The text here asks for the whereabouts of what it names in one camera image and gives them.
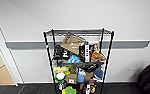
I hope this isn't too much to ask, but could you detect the white box with picture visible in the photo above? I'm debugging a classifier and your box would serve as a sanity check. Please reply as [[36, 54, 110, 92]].
[[89, 42, 101, 53]]

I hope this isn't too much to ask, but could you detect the orange plush toy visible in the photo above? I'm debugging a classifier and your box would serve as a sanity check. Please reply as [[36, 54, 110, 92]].
[[90, 50, 102, 63]]

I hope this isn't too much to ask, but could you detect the green yellow toy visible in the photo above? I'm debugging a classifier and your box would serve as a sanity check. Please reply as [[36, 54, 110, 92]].
[[61, 85, 78, 94]]

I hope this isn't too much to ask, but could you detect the brown paper bag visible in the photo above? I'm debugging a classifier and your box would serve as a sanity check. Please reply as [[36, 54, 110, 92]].
[[68, 64, 79, 75]]

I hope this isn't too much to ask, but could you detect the black wire shelf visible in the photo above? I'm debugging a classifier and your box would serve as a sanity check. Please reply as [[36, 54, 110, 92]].
[[42, 27, 116, 94]]

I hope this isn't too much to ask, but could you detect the green white bowl toy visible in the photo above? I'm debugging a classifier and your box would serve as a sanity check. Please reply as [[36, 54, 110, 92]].
[[54, 71, 67, 82]]

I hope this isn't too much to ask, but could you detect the blue plush toy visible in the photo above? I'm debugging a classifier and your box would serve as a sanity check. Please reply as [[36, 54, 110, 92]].
[[67, 54, 82, 65]]

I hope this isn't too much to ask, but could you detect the black flat item white print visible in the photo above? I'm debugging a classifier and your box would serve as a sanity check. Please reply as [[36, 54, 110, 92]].
[[77, 61, 102, 72]]

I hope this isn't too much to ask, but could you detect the black bag white print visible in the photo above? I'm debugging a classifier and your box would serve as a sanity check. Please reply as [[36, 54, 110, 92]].
[[53, 44, 71, 61]]

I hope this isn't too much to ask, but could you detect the large brown cardboard box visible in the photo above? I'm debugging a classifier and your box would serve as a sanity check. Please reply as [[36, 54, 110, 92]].
[[59, 32, 87, 56]]

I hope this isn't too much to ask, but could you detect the yellow plush toy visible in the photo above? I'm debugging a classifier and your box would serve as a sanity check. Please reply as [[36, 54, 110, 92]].
[[53, 65, 71, 74]]

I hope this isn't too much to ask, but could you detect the small cardboard box white label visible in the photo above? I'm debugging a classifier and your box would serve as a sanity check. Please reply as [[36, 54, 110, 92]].
[[65, 73, 78, 85]]

